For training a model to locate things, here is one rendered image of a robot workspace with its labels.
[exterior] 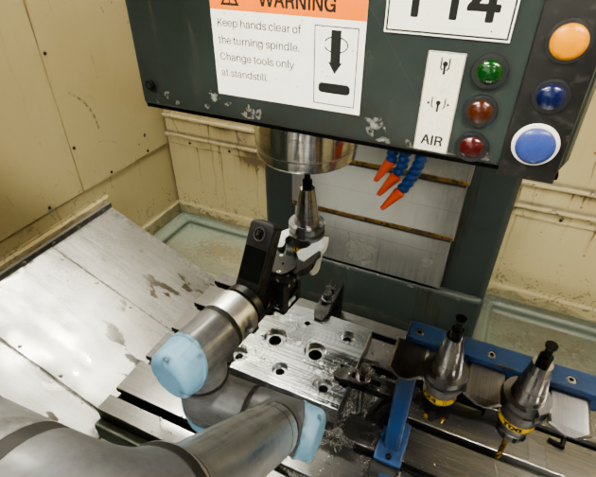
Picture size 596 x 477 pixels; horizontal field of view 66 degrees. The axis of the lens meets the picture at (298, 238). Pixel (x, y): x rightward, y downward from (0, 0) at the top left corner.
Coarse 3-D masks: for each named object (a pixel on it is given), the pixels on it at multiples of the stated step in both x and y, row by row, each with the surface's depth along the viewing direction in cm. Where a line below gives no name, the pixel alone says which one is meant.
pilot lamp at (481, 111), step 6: (474, 102) 37; (480, 102) 37; (486, 102) 37; (468, 108) 38; (474, 108) 38; (480, 108) 37; (486, 108) 37; (492, 108) 37; (468, 114) 38; (474, 114) 38; (480, 114) 38; (486, 114) 37; (474, 120) 38; (480, 120) 38; (486, 120) 38
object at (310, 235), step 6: (294, 216) 81; (294, 228) 78; (300, 228) 78; (312, 228) 78; (318, 228) 78; (294, 234) 79; (300, 234) 78; (306, 234) 77; (312, 234) 77; (318, 234) 78; (294, 240) 79; (306, 240) 78; (312, 240) 78; (318, 240) 79
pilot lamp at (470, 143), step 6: (468, 138) 39; (474, 138) 39; (462, 144) 40; (468, 144) 39; (474, 144) 39; (480, 144) 39; (462, 150) 40; (468, 150) 40; (474, 150) 39; (480, 150) 39; (468, 156) 40; (474, 156) 40
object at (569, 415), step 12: (552, 396) 64; (564, 396) 64; (576, 396) 64; (552, 408) 62; (564, 408) 62; (576, 408) 62; (588, 408) 62; (552, 420) 61; (564, 420) 61; (576, 420) 61; (588, 420) 61; (564, 432) 59; (576, 432) 59; (588, 432) 59
